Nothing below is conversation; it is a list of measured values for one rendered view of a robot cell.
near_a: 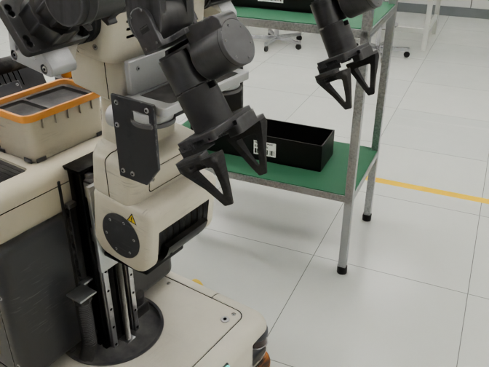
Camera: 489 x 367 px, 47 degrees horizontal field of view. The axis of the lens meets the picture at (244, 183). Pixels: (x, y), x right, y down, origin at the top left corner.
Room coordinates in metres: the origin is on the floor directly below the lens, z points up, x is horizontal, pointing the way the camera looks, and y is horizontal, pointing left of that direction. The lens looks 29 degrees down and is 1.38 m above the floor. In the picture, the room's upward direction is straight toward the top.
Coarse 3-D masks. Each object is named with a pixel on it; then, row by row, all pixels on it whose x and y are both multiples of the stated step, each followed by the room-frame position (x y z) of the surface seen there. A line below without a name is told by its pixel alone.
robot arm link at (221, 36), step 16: (144, 16) 0.71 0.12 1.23; (208, 16) 0.68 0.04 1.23; (224, 16) 0.68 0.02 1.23; (144, 32) 0.71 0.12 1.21; (176, 32) 0.70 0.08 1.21; (192, 32) 0.70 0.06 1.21; (208, 32) 0.68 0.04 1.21; (224, 32) 0.67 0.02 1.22; (240, 32) 0.69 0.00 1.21; (144, 48) 0.71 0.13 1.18; (160, 48) 0.71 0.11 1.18; (192, 48) 0.69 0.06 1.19; (208, 48) 0.67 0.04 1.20; (224, 48) 0.66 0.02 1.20; (240, 48) 0.67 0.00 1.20; (208, 64) 0.67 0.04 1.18; (224, 64) 0.66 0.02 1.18; (240, 64) 0.66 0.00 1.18
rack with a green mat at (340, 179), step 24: (264, 24) 1.92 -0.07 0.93; (288, 24) 1.88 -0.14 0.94; (312, 24) 1.85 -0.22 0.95; (360, 24) 1.84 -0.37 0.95; (384, 48) 2.17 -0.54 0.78; (360, 72) 1.78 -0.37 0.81; (384, 72) 2.16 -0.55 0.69; (360, 96) 1.78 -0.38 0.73; (384, 96) 2.16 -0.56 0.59; (360, 120) 1.77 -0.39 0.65; (336, 144) 2.22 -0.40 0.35; (240, 168) 2.00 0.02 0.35; (288, 168) 2.00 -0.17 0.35; (336, 168) 2.00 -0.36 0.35; (360, 168) 2.00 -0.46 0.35; (312, 192) 1.83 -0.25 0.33; (336, 192) 1.81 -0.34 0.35
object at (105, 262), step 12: (84, 180) 1.11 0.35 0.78; (84, 192) 1.11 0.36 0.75; (204, 204) 1.08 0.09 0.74; (192, 216) 1.04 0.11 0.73; (204, 216) 1.08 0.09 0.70; (168, 228) 0.98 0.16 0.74; (180, 228) 1.01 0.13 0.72; (192, 228) 1.03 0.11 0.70; (96, 240) 1.06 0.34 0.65; (168, 240) 0.98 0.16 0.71; (180, 240) 0.99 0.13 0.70; (96, 252) 1.07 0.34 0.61; (168, 252) 0.96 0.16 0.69; (108, 264) 1.08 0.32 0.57; (156, 264) 1.03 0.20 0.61
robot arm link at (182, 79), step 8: (184, 40) 0.72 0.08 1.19; (176, 48) 0.73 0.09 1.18; (184, 48) 0.70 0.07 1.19; (168, 56) 0.72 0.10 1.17; (176, 56) 0.70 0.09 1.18; (184, 56) 0.70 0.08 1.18; (160, 64) 0.72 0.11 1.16; (168, 64) 0.70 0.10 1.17; (176, 64) 0.70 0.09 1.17; (184, 64) 0.70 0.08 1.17; (192, 64) 0.70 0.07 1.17; (168, 72) 0.71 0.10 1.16; (176, 72) 0.70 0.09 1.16; (184, 72) 0.70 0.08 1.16; (192, 72) 0.70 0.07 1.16; (168, 80) 0.71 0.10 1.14; (176, 80) 0.70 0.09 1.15; (184, 80) 0.70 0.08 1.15; (192, 80) 0.69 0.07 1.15; (200, 80) 0.70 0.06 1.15; (176, 88) 0.70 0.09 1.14; (184, 88) 0.69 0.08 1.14
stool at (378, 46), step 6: (384, 0) 4.79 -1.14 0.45; (384, 24) 4.76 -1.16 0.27; (396, 24) 4.76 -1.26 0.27; (378, 30) 4.79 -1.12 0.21; (378, 36) 4.79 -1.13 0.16; (378, 42) 4.79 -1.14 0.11; (378, 48) 4.71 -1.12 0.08; (396, 48) 4.74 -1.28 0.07; (402, 48) 4.72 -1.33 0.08; (408, 48) 4.71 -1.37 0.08; (408, 54) 4.71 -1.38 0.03
